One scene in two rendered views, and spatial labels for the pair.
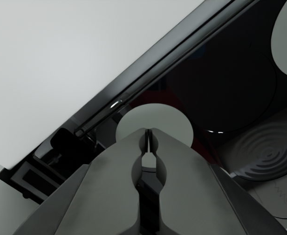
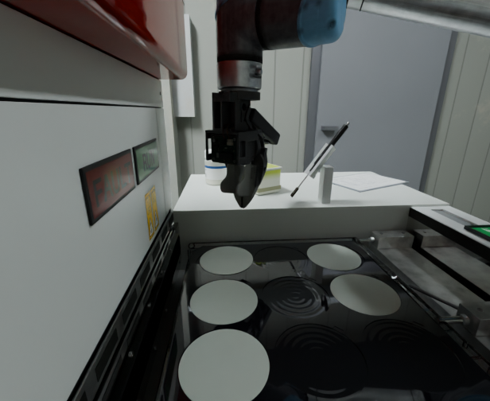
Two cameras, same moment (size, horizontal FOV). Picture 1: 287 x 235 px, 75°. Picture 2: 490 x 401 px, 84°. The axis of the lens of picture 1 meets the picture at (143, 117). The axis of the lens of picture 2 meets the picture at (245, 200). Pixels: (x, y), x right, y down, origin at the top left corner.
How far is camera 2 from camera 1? 57 cm
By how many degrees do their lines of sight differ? 94
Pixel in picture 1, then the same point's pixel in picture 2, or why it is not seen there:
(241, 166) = (270, 297)
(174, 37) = not seen: hidden behind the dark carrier
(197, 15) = not seen: hidden behind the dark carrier
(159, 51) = not seen: hidden behind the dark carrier
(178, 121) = (246, 257)
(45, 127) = (206, 208)
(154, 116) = (237, 251)
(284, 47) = (313, 254)
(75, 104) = (223, 208)
